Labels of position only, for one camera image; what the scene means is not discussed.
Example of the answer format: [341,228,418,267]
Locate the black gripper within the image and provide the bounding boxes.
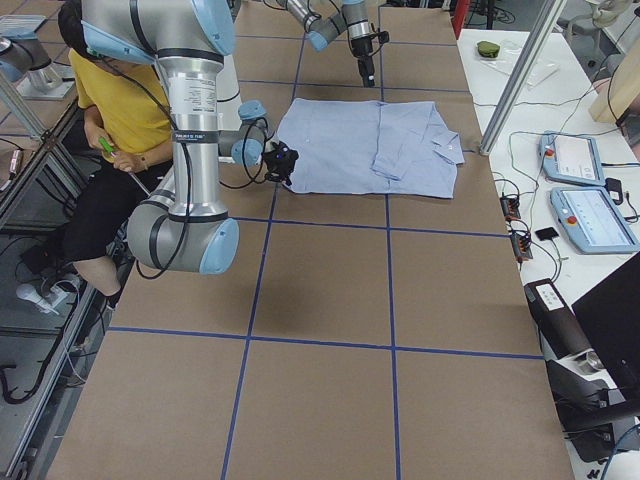
[349,35,375,88]

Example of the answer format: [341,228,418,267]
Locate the light blue striped shirt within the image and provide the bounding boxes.
[277,98,464,199]

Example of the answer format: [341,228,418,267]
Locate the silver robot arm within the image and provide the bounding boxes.
[82,1,268,274]
[263,0,388,87]

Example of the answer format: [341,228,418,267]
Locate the green folded cloth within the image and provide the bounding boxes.
[476,40,501,59]

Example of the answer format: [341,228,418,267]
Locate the clear plastic bag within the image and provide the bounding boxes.
[474,39,561,91]

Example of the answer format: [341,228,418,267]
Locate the upper blue teach pendant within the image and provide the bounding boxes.
[539,131,605,186]

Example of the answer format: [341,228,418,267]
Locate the blue teach pendant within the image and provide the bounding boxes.
[550,186,639,254]
[539,131,605,186]

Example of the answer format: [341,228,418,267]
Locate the black phone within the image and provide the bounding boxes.
[535,227,559,241]

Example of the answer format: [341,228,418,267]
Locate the lower blue teach pendant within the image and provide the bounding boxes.
[550,186,639,254]

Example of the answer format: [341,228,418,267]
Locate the black monitor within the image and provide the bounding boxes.
[572,255,639,398]

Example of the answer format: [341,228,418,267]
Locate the black printer device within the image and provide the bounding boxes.
[524,279,639,462]

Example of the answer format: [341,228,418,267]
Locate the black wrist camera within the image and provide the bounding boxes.
[373,30,390,55]
[262,142,299,186]

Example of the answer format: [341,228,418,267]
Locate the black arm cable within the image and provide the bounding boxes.
[214,117,276,191]

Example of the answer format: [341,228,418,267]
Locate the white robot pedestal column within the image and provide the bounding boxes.
[209,49,269,167]

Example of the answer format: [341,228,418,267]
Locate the aluminium frame post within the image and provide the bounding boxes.
[479,0,566,155]

